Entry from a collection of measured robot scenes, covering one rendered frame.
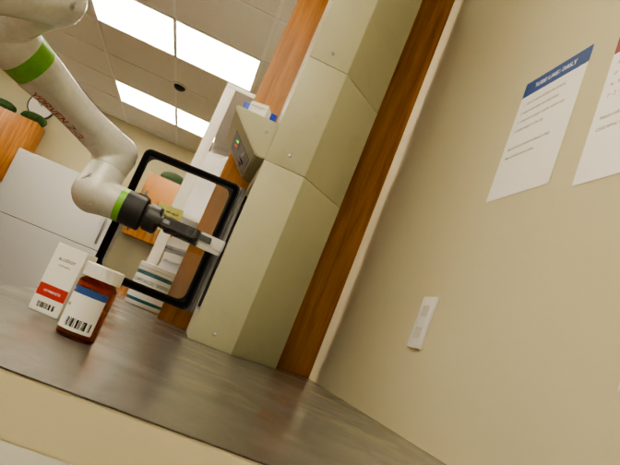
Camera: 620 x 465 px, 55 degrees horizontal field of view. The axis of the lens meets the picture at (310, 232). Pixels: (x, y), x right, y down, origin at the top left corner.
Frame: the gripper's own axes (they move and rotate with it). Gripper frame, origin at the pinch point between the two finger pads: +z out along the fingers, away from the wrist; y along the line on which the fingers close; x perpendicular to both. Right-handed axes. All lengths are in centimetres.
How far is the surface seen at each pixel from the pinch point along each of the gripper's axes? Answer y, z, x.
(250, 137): -16.9, -3.6, -26.4
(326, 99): -16.8, 9.7, -44.5
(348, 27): -17, 7, -65
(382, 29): -12, 16, -72
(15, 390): -121, -8, 26
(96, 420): -120, -2, 26
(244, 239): -16.5, 5.4, -2.7
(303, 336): 21.2, 35.3, 11.9
